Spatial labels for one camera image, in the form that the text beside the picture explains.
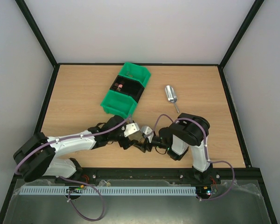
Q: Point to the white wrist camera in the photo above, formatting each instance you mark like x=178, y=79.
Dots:
x=131, y=129
x=147, y=132

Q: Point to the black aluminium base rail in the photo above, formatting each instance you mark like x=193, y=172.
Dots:
x=171, y=175

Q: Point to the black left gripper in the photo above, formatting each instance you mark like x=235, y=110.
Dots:
x=126, y=143

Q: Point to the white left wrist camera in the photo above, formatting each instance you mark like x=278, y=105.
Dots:
x=131, y=129

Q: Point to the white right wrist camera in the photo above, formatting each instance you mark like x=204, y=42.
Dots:
x=147, y=132

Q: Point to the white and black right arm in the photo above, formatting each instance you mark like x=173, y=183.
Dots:
x=186, y=132

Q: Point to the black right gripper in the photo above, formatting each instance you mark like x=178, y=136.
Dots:
x=150, y=143

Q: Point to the black bin with lollipops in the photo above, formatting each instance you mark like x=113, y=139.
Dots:
x=128, y=86

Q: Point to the green bin with star candies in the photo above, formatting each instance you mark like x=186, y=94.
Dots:
x=135, y=72

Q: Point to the light blue slotted cable duct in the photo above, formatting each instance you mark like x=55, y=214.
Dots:
x=107, y=191

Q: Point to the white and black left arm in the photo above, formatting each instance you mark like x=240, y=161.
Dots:
x=41, y=155

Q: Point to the white round jar lid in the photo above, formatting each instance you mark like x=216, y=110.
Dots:
x=138, y=136

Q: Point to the silver metal scoop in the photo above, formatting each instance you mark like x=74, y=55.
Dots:
x=171, y=96

